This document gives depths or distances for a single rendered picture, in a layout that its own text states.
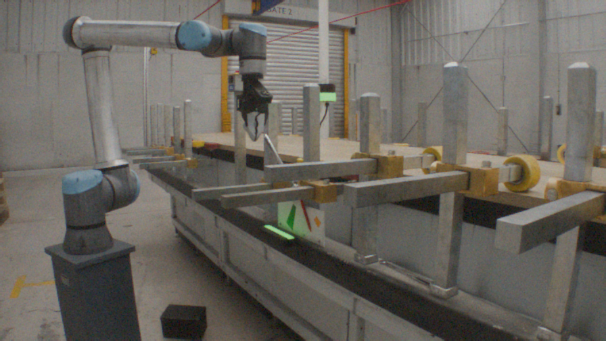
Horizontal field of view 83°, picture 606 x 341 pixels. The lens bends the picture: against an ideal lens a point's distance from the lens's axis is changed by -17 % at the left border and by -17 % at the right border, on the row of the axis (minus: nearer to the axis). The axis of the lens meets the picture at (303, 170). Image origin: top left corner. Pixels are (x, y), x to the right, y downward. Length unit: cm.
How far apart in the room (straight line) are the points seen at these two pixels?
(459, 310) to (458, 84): 42
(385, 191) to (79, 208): 111
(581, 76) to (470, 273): 60
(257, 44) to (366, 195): 83
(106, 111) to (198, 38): 56
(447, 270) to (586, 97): 42
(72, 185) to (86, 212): 11
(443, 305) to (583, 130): 42
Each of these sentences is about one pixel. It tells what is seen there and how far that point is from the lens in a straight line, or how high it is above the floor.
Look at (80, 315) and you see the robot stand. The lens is 155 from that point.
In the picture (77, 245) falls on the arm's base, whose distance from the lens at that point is 150.
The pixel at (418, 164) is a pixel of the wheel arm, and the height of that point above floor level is 94.
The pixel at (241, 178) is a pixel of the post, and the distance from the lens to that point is 163.
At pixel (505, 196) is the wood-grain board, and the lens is 94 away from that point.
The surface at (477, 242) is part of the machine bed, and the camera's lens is 105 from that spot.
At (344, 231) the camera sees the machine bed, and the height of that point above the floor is 66.
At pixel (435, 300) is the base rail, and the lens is 85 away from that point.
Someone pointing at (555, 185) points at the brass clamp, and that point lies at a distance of 68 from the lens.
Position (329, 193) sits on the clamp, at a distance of 112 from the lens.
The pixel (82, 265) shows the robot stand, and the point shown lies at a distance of 144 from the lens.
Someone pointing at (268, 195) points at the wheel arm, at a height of 85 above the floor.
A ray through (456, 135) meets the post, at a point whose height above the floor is 102.
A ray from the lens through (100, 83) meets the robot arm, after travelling 164.
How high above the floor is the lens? 106
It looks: 8 degrees down
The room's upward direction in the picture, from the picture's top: straight up
